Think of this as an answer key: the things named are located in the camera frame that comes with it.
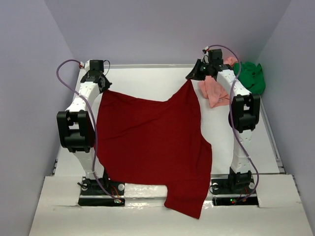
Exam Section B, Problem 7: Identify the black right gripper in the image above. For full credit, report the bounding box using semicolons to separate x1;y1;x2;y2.
187;59;213;81

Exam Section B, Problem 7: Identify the dark red t-shirt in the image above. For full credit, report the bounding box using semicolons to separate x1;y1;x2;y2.
96;81;212;218

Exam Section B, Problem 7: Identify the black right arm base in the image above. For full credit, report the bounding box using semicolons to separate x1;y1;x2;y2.
209;173;258;206

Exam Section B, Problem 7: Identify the green t-shirt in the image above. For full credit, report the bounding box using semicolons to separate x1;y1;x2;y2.
233;62;266;95

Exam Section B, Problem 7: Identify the pink t-shirt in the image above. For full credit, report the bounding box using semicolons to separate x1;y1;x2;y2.
198;56;237;108

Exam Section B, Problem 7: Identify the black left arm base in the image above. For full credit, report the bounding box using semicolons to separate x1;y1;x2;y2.
77;177;125;207

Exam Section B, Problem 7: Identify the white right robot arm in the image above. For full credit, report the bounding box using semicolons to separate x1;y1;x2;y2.
186;45;260;194

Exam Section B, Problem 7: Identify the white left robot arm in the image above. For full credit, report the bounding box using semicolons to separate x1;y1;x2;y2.
56;59;112;194

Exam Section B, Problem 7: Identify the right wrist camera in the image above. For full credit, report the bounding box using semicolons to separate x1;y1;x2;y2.
201;47;223;65

